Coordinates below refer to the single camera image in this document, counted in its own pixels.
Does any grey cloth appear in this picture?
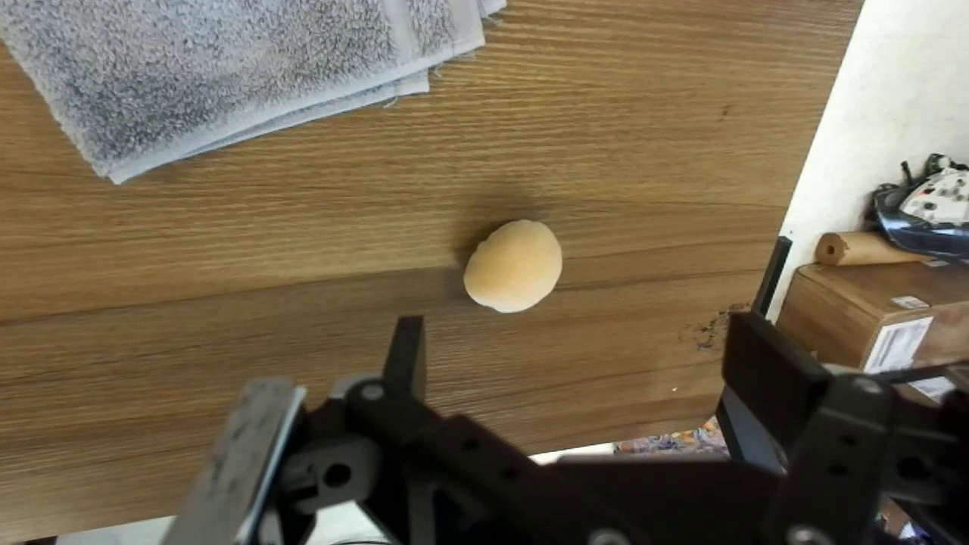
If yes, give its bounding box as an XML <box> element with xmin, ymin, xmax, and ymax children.
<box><xmin>0</xmin><ymin>0</ymin><xmax>510</xmax><ymax>187</ymax></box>

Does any cardboard box with white label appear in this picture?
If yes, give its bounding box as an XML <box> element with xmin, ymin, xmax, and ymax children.
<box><xmin>775</xmin><ymin>259</ymin><xmax>969</xmax><ymax>380</ymax></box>

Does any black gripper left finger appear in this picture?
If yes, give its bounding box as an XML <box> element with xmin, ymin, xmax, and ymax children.
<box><xmin>164</xmin><ymin>380</ymin><xmax>386</xmax><ymax>545</ymax></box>

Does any black slanted metal pole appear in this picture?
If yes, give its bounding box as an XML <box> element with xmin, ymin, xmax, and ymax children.
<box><xmin>749</xmin><ymin>232</ymin><xmax>796</xmax><ymax>321</ymax></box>

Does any beige egg-shaped plush toy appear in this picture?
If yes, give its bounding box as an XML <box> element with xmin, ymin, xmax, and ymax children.
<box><xmin>461</xmin><ymin>218</ymin><xmax>567</xmax><ymax>315</ymax></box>

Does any brown cardboard tube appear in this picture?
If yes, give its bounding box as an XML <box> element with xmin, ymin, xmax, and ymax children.
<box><xmin>813</xmin><ymin>231</ymin><xmax>926</xmax><ymax>273</ymax></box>

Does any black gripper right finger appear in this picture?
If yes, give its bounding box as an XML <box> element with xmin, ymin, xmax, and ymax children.
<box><xmin>718</xmin><ymin>308</ymin><xmax>891</xmax><ymax>545</ymax></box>

